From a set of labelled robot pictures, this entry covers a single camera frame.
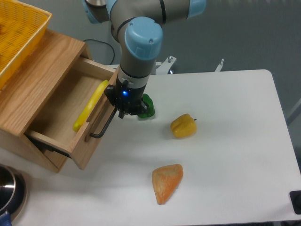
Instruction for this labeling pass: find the black corner object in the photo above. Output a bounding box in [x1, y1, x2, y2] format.
[289, 190, 301, 215]

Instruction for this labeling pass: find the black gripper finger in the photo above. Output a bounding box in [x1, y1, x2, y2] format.
[118, 98, 150, 119]
[104, 85, 117, 106]

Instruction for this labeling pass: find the white table frame bracket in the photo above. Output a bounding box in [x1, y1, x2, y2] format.
[107, 56, 224, 75]

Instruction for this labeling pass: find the wooden top drawer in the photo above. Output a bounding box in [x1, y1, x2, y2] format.
[25, 57, 117, 170]

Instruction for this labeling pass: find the yellow toy banana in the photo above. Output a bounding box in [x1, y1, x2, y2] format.
[72, 80, 109, 132]

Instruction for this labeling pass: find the blue pot handle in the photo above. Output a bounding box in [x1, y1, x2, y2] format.
[0, 210, 12, 226]

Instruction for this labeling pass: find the black cable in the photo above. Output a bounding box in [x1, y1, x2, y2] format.
[83, 38, 115, 65]

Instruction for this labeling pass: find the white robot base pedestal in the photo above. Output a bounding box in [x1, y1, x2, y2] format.
[111, 17, 163, 79]

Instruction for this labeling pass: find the wooden drawer cabinet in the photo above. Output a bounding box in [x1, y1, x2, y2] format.
[0, 30, 91, 173]

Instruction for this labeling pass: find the green toy bell pepper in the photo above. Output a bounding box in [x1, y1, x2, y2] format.
[138, 93, 155, 119]

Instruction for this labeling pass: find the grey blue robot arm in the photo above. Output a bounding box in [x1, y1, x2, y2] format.
[82, 0, 207, 118]

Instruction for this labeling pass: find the black drawer handle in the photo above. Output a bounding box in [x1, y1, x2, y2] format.
[90, 108, 117, 139]

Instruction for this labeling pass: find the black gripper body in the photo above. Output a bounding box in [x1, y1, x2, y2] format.
[115, 82, 146, 110]

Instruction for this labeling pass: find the metal pot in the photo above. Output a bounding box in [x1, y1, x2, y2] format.
[0, 164, 28, 223]

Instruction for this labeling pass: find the yellow toy bell pepper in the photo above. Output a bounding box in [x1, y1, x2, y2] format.
[170, 113, 197, 138]

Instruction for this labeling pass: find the orange toy sandwich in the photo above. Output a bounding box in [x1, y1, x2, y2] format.
[152, 164, 183, 205]

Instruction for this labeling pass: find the yellow plastic basket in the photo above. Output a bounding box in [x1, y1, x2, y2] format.
[0, 0, 52, 88]

